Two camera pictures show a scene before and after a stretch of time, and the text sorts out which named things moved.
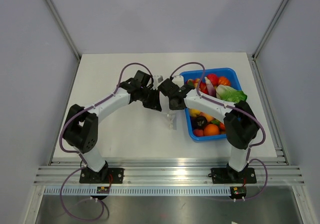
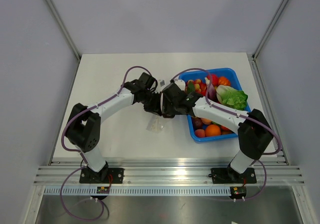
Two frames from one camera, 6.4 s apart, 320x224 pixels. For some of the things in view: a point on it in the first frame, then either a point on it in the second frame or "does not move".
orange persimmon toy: [224, 80] does not move
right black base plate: [227, 175] does not move
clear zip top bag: [169, 119] -> [155, 124]
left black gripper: [155, 104] does not move
